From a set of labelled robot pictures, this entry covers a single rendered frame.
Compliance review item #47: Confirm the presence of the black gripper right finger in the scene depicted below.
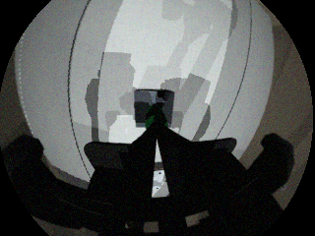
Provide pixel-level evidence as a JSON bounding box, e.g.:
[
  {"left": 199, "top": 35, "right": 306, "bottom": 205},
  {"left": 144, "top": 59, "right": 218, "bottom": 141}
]
[{"left": 157, "top": 122, "right": 236, "bottom": 196}]

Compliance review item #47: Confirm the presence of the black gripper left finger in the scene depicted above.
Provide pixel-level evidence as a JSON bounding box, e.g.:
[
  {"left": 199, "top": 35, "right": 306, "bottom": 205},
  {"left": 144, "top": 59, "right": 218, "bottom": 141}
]
[{"left": 84, "top": 122, "right": 158, "bottom": 197}]

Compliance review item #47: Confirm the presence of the dark green marker cap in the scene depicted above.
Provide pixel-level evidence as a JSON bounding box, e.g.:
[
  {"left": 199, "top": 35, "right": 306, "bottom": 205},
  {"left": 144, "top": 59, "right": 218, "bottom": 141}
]
[{"left": 146, "top": 105, "right": 168, "bottom": 130}]

